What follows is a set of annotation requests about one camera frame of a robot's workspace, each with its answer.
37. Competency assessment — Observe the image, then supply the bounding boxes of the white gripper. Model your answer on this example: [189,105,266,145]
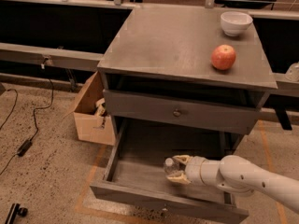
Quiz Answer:
[166,155,222,185]

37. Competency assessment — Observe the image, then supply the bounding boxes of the clear plastic water bottle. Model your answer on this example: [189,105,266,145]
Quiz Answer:
[164,158,180,175]

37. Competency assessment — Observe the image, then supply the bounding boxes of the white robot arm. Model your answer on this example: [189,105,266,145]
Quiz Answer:
[164,155,299,213]

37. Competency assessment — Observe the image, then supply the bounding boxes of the open grey middle drawer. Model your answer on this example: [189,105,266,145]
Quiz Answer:
[91,119,249,224]

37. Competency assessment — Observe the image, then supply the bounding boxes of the closed grey upper drawer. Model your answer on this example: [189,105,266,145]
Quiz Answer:
[104,90,259,134]

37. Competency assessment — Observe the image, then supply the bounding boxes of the grey wooden drawer cabinet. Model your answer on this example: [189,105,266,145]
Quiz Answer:
[98,5,277,156]

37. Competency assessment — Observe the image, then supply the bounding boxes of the cardboard box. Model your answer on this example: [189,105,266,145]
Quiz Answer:
[65,72,116,146]

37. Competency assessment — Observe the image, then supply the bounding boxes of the items inside cardboard box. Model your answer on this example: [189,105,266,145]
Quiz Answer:
[94,98,107,117]

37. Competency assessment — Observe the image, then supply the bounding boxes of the red apple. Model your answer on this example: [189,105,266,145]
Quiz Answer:
[211,45,236,71]

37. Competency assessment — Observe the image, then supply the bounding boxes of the white ceramic bowl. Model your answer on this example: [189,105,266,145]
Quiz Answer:
[221,11,253,36]

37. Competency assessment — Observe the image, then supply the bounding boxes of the grey metal railing beam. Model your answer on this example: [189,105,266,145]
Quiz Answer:
[0,43,103,72]

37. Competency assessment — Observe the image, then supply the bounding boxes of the black object floor corner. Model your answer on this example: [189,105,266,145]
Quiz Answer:
[5,203,28,224]

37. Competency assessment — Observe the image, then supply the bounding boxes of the black power cable with adapter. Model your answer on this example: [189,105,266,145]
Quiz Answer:
[0,77,55,176]

